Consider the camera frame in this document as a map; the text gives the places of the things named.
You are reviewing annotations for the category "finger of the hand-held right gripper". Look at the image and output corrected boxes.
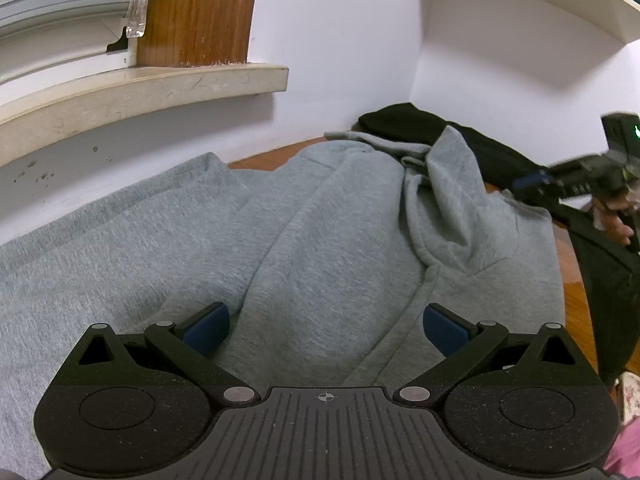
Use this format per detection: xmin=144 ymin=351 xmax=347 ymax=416
xmin=510 ymin=168 xmax=569 ymax=206

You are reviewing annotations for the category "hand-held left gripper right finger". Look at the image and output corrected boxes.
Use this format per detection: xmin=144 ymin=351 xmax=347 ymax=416
xmin=392 ymin=302 xmax=584 ymax=407

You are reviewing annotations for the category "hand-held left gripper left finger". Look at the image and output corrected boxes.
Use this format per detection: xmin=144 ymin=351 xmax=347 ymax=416
xmin=75 ymin=301 xmax=262 ymax=407

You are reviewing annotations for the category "grey hoodie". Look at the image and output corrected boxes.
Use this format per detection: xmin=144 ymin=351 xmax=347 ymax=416
xmin=0 ymin=125 xmax=568 ymax=480

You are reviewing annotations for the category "person's right hand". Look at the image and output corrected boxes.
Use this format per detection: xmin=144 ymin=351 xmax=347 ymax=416
xmin=591 ymin=187 xmax=640 ymax=247

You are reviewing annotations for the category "black garment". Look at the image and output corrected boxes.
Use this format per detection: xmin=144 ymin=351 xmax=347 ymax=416
xmin=357 ymin=102 xmax=551 ymax=201

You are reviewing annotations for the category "floral cloth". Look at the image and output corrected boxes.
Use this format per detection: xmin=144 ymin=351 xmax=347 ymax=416
xmin=611 ymin=372 xmax=640 ymax=423

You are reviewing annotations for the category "pink clothing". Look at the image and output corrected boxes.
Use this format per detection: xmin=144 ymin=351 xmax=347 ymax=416
xmin=602 ymin=417 xmax=640 ymax=480

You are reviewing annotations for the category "cream window sill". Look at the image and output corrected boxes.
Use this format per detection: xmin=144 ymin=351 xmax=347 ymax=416
xmin=0 ymin=62 xmax=290 ymax=166

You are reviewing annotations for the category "wooden window frame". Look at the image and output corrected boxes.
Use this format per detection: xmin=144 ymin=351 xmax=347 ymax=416
xmin=135 ymin=0 xmax=263 ymax=69

